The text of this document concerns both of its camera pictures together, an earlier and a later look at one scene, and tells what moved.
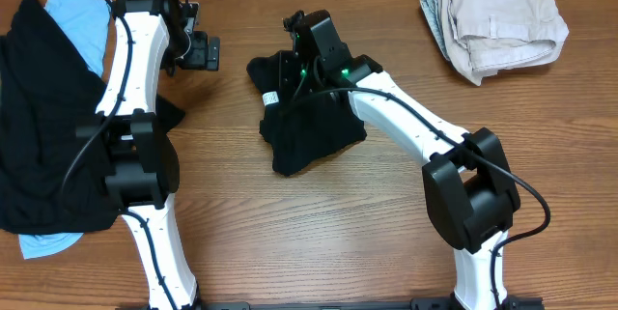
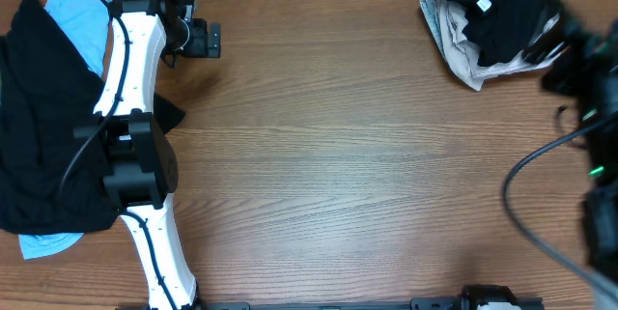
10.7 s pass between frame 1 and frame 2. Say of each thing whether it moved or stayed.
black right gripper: moved
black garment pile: stayed
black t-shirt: moved
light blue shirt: stayed
